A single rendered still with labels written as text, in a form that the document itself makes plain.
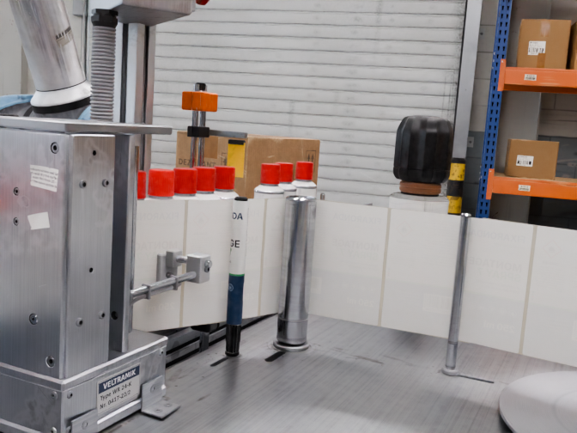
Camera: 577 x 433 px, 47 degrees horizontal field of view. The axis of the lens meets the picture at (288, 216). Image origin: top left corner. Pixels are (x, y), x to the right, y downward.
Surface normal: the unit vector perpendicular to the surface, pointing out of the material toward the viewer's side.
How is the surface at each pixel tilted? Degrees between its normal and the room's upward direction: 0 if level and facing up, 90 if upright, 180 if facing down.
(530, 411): 0
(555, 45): 91
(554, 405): 0
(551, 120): 90
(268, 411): 0
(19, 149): 90
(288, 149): 90
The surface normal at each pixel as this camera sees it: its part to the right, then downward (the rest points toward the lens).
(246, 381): 0.07, -0.99
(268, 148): 0.79, 0.14
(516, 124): -0.26, 0.11
